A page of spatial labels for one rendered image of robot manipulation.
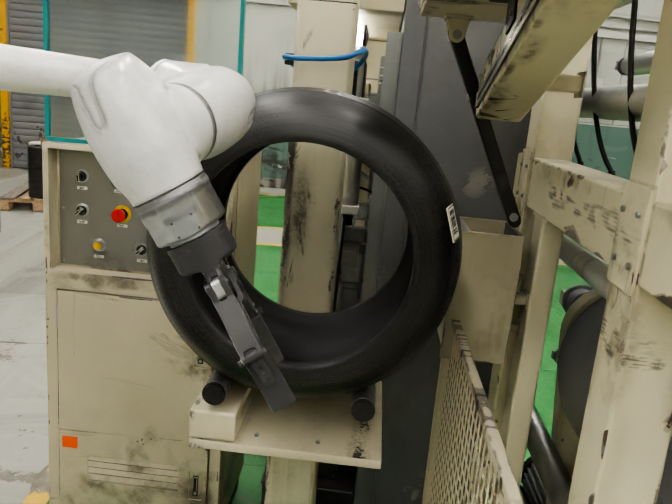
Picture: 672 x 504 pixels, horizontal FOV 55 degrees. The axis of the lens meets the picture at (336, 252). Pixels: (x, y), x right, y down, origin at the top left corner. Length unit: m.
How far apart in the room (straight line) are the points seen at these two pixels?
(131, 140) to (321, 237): 0.85
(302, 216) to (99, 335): 0.82
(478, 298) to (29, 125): 9.91
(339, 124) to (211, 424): 0.61
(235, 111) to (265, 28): 9.48
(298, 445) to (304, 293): 0.40
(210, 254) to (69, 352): 1.41
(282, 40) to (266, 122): 9.21
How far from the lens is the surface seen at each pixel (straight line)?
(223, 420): 1.26
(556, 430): 1.94
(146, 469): 2.20
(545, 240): 1.47
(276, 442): 1.29
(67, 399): 2.17
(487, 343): 1.50
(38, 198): 7.60
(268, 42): 10.30
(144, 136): 0.71
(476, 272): 1.45
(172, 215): 0.72
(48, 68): 0.92
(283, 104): 1.10
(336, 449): 1.28
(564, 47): 1.05
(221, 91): 0.83
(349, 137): 1.08
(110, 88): 0.72
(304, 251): 1.50
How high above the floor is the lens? 1.45
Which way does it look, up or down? 13 degrees down
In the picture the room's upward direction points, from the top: 5 degrees clockwise
